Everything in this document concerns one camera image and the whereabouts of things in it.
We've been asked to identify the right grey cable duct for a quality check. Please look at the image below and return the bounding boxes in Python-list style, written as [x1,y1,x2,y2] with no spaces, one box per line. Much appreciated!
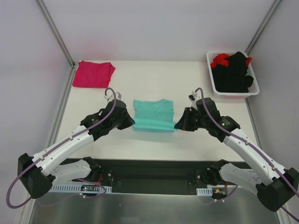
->
[196,187,213,196]

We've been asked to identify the left aluminium frame post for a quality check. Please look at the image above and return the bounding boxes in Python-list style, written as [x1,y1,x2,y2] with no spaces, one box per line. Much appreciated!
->
[35,0,75,68]

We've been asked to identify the folded pink t shirt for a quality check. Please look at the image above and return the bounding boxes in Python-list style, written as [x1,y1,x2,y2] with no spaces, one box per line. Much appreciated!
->
[72,61,115,88]

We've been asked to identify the red t shirt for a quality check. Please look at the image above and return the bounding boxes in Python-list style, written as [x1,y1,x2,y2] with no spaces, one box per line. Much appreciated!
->
[210,51,252,69]

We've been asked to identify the teal t shirt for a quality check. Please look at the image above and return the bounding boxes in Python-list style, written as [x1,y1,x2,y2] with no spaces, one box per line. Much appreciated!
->
[133,99,176,133]

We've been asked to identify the aluminium frame post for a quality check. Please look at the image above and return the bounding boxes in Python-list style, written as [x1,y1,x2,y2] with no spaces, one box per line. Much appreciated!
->
[245,0,284,55]
[35,0,75,68]

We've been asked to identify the right aluminium frame post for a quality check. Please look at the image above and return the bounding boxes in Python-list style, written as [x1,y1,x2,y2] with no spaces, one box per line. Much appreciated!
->
[245,0,284,55]

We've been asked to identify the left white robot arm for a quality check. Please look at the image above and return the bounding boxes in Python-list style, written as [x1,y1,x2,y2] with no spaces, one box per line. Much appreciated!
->
[17,99,135,199]

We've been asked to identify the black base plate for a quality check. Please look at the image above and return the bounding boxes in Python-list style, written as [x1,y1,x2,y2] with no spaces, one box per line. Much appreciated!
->
[87,159,216,196]

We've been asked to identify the grey cable duct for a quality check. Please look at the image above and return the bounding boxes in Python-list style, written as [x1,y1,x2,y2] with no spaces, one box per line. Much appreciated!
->
[196,187,213,196]
[49,183,112,194]

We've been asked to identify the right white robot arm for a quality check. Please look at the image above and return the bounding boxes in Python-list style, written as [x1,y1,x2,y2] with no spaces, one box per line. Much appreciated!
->
[174,95,299,212]

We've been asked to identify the black t shirt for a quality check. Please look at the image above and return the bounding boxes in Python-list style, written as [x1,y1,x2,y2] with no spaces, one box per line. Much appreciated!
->
[212,65,253,93]

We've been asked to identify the left grey cable duct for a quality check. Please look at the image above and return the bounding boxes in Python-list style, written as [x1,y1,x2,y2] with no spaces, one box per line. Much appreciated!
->
[49,183,112,194]

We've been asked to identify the white plastic basket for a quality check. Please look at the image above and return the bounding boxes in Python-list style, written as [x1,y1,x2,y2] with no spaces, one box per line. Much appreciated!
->
[206,50,260,100]

